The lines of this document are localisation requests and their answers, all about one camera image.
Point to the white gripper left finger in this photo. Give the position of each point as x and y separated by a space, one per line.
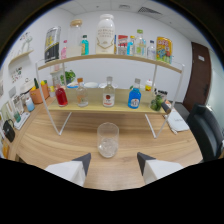
71 169

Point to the glass jar of limes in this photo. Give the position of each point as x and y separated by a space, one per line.
156 103

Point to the clear glass with ice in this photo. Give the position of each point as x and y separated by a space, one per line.
108 141

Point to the brown door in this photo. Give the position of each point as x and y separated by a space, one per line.
199 76

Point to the blue liquid bottle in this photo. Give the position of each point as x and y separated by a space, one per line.
134 98

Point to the dark cylinder with wooden end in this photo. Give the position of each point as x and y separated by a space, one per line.
167 108

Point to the small yellow and red bottle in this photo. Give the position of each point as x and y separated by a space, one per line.
149 86

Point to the clear bottle with green cap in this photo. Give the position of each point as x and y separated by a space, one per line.
139 45

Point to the small pink bottle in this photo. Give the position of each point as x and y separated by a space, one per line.
63 51

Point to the black chair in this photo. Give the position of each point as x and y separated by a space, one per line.
205 130

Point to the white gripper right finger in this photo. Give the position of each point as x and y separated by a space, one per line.
156 168

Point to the small teal bottle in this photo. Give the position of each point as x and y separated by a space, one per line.
85 46

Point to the white framed stand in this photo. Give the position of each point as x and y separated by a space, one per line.
17 105

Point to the small green cup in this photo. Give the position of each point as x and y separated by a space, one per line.
17 116

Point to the large white bottle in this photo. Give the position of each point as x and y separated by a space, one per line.
105 35

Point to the wooden wall shelf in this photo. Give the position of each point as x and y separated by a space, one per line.
21 56

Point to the wall sticker sheet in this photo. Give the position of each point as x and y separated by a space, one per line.
16 75

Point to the tall black and yellow can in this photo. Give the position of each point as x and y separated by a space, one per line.
52 45

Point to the ceiling air vent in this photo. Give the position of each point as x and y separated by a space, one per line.
149 10

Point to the green toy cucumber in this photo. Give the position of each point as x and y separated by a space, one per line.
36 83

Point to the clear bottle with red label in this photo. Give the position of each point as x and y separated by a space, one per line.
108 96

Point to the clear water bottle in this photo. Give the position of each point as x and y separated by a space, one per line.
151 51

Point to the blue bottle with yellow cap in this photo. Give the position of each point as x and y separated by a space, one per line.
131 47

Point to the white appliance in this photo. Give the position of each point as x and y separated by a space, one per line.
27 86

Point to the two-tier wooden shelf rack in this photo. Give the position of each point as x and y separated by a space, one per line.
100 103

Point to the small red liquid bottle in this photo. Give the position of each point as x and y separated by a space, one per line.
61 97

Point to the white notebook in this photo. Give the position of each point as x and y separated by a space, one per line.
177 120

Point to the green potted plant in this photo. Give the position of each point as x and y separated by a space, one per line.
70 76

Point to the white bowl with blue rim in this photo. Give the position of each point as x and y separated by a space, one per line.
72 85

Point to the white figurine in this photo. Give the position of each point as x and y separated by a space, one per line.
26 41

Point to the black kettle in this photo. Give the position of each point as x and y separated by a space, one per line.
9 131

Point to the red and white carton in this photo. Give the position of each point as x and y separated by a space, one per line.
122 45

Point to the small dark bottle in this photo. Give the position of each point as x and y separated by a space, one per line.
163 94
157 94

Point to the white scale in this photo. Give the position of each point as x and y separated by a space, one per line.
22 121

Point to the white and blue cup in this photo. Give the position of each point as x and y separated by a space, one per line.
30 105

